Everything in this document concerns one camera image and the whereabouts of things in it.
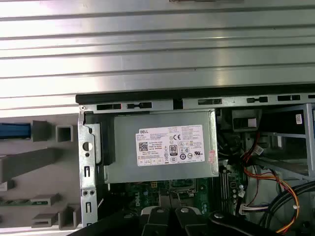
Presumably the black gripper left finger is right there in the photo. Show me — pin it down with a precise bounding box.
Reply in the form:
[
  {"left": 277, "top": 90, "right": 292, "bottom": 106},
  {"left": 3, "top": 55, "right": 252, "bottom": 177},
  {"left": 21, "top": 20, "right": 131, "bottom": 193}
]
[{"left": 73, "top": 206, "right": 173, "bottom": 236}]

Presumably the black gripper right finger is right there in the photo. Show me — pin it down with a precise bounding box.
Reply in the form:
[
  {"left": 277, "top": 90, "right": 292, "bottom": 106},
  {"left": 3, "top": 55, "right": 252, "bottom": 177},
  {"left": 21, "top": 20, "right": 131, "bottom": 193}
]
[{"left": 173, "top": 207, "right": 274, "bottom": 236}]

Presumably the hard disk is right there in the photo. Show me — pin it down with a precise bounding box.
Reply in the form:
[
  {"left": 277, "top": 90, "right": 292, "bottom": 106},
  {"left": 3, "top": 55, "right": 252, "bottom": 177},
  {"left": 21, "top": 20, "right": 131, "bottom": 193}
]
[{"left": 0, "top": 122, "right": 34, "bottom": 141}]

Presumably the metal socket cover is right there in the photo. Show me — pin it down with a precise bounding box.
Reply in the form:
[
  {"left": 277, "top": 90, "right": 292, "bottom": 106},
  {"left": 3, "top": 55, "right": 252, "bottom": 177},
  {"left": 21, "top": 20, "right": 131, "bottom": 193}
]
[{"left": 169, "top": 178, "right": 197, "bottom": 197}]

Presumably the green motherboard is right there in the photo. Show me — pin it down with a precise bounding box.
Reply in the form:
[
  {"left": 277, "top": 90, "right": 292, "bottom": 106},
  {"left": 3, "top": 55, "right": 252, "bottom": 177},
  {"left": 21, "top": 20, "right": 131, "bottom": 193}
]
[{"left": 108, "top": 158, "right": 249, "bottom": 222}]

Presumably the black RAM slot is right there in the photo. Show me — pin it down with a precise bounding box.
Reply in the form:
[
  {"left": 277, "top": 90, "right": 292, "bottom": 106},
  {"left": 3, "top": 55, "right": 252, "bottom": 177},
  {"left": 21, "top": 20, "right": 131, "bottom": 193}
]
[
  {"left": 224, "top": 167, "right": 231, "bottom": 200},
  {"left": 220, "top": 167, "right": 225, "bottom": 200}
]

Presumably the grey power supply unit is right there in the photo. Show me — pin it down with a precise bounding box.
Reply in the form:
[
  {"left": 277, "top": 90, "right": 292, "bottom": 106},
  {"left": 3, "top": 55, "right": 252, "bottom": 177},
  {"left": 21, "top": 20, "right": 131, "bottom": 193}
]
[{"left": 104, "top": 110, "right": 220, "bottom": 184}]

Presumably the grey parts rack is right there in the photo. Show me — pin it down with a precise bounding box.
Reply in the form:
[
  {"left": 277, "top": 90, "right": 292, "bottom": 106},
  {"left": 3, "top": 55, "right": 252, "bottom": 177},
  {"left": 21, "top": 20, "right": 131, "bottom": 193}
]
[{"left": 0, "top": 115, "right": 83, "bottom": 231}]

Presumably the black PC case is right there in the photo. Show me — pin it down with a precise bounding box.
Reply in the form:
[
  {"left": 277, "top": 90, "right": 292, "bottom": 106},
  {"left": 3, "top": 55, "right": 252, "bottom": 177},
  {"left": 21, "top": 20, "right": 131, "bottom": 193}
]
[{"left": 75, "top": 85, "right": 315, "bottom": 236}]

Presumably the orange wire bundle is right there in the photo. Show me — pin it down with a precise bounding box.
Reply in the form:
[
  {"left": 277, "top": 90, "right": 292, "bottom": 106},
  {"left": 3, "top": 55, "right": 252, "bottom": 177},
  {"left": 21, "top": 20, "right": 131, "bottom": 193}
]
[{"left": 240, "top": 130, "right": 302, "bottom": 234}]

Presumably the black cable bundle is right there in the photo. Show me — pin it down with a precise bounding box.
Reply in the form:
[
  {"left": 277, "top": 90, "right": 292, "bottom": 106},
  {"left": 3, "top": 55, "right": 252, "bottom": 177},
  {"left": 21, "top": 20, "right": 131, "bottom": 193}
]
[{"left": 265, "top": 181, "right": 315, "bottom": 236}]

